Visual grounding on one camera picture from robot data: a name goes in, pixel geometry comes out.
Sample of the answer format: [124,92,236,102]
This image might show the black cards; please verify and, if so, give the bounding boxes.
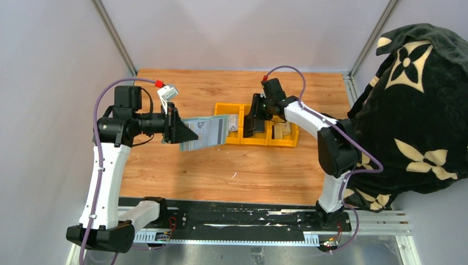
[243,115,265,138]

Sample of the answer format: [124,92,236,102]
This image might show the right yellow plastic bin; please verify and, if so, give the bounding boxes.
[268,116,299,147]

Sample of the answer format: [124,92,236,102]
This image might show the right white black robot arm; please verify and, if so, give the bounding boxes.
[243,77,361,231]

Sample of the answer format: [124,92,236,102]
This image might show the silver VIP cards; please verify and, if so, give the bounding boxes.
[227,114,239,132]

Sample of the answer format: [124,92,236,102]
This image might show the middle yellow plastic bin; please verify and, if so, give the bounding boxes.
[240,104,271,146]

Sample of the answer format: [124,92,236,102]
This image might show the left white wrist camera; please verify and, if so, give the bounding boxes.
[157,84,179,114]

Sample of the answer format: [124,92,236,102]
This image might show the green leather card holder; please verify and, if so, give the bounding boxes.
[179,115,229,151]

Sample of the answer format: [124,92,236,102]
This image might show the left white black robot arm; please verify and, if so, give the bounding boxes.
[66,84,198,253]

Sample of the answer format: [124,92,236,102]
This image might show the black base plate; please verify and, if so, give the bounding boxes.
[133,199,353,242]

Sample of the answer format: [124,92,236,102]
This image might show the black floral blanket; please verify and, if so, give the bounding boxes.
[343,23,467,212]

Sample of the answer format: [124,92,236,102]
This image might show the aluminium frame rail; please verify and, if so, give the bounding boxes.
[86,198,420,264]

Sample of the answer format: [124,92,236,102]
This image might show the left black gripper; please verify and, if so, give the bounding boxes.
[134,102,199,144]

